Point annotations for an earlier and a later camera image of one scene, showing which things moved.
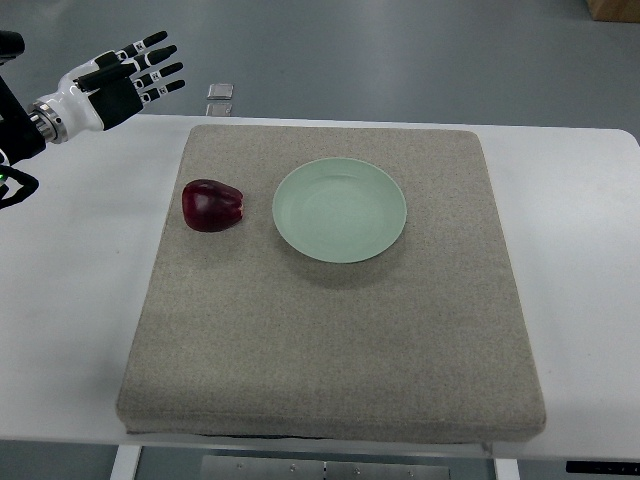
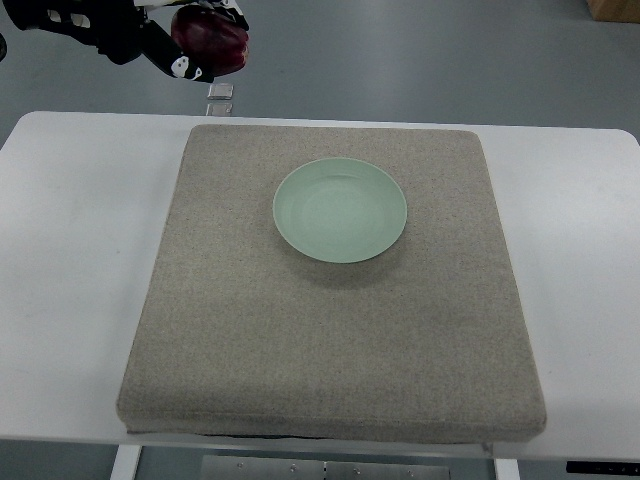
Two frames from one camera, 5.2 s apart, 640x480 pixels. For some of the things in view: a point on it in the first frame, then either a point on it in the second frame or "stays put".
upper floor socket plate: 220,91 stays put
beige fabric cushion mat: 241,336 stays put
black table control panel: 603,467 stays put
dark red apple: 208,205 to 212,38
